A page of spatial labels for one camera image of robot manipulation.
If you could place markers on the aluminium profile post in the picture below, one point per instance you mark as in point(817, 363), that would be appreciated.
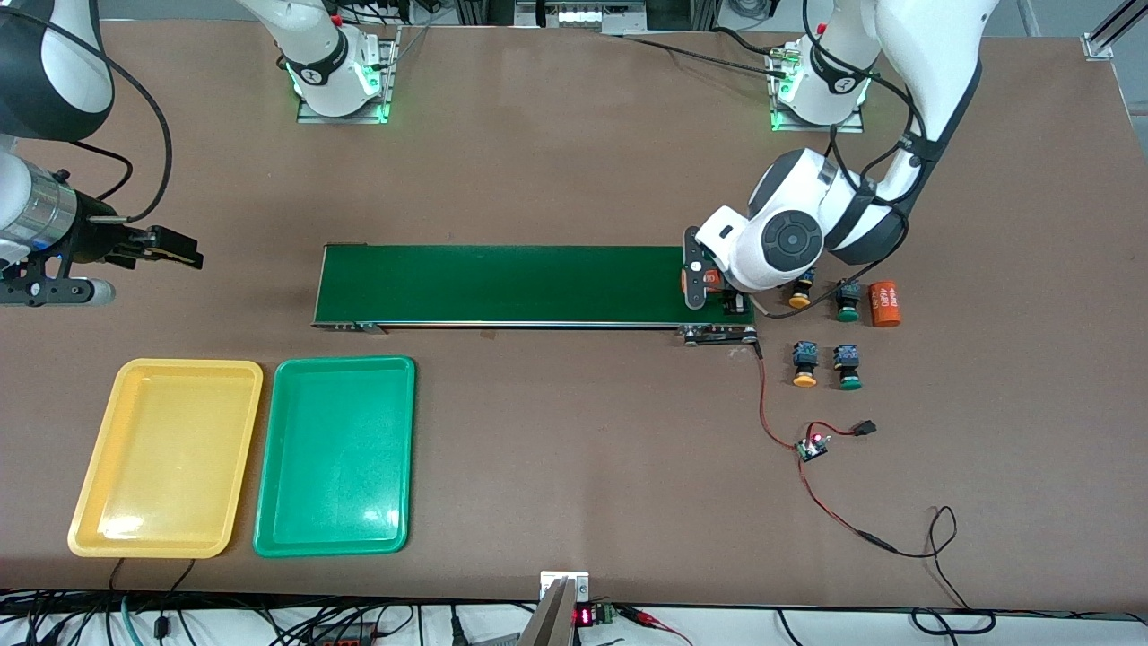
point(1099, 45)

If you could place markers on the red digit display module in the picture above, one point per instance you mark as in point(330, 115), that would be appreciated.
point(585, 616)

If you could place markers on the green push button switch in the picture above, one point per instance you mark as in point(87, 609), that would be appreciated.
point(849, 381)
point(847, 312)

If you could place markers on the small controller board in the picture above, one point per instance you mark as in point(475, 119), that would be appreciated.
point(812, 449)

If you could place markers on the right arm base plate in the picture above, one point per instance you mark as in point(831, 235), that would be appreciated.
point(387, 81)

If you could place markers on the red black power lead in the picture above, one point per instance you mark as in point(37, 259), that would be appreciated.
point(874, 541)

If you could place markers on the green belt conveyor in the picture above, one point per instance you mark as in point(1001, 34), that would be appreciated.
point(502, 283)

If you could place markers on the red clip lead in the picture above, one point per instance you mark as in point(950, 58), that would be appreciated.
point(641, 617)

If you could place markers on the red power strip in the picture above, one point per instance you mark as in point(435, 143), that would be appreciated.
point(345, 639)

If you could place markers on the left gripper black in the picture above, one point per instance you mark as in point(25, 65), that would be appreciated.
point(730, 299)

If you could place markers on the orange 4680 cylinder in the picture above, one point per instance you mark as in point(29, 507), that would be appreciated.
point(713, 279)
point(883, 305)

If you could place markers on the silver equipment frame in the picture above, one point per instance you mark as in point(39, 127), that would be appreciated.
point(583, 13)

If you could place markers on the yellow plastic tray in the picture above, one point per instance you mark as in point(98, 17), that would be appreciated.
point(161, 458)

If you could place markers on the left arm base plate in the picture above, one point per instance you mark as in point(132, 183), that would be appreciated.
point(852, 126)

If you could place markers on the grey metal camera mount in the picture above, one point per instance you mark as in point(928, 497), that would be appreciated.
point(552, 619)

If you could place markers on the green plastic tray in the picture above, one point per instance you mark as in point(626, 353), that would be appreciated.
point(336, 458)

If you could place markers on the black plug on red lead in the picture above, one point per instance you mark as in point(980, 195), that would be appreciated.
point(864, 428)

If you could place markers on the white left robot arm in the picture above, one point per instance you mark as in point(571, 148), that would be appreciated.
point(789, 238)

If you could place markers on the yellow push button switch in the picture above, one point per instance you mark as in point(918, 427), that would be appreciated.
point(801, 301)
point(804, 379)

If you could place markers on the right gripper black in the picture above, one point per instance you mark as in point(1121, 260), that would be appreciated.
point(93, 238)

